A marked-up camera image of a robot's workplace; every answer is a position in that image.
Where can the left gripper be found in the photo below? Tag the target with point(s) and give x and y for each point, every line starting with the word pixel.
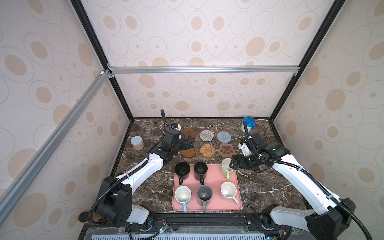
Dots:
pixel 183 140

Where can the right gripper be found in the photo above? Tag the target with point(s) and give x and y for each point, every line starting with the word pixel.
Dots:
pixel 240 163

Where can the dark wooden coaster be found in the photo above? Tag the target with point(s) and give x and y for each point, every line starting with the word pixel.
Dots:
pixel 189 133

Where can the green mug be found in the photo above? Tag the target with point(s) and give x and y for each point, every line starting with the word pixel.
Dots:
pixel 226 170

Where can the paw-shaped wooden coaster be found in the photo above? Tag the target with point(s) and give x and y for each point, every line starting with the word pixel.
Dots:
pixel 226 150

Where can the white woven coaster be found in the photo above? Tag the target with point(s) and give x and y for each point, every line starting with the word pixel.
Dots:
pixel 206 136

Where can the rattan coaster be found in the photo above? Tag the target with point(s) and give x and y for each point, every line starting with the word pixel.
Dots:
pixel 207 150

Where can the blue-grey woven coaster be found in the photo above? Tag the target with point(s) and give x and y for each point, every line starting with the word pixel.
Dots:
pixel 224 137

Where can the black mug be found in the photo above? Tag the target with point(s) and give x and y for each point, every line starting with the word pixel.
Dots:
pixel 182 170
pixel 200 172

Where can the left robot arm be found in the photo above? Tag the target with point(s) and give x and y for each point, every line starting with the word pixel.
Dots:
pixel 114 204

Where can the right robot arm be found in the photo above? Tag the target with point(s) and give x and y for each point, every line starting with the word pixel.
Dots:
pixel 329 216

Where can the white cup blue lid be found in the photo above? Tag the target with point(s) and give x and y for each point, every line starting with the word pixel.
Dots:
pixel 248 123

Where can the pink tray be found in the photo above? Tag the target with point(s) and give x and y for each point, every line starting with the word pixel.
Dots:
pixel 214 180

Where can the grey mug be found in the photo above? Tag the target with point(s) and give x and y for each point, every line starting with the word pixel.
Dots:
pixel 205 194

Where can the horizontal aluminium bar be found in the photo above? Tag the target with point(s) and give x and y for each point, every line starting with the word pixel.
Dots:
pixel 205 69

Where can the brown jar black lid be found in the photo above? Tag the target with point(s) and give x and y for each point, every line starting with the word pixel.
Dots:
pixel 83 217

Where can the diagonal aluminium bar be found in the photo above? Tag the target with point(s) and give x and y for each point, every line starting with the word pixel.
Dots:
pixel 20 185

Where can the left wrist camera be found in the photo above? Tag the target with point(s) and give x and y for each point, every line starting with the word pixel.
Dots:
pixel 176 126

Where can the white mug pink handle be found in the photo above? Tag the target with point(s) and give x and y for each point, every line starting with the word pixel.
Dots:
pixel 229 192

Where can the white mug blue handle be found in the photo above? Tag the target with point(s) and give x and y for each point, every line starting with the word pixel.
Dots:
pixel 183 196

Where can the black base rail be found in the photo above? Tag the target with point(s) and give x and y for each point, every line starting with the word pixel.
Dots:
pixel 177 226

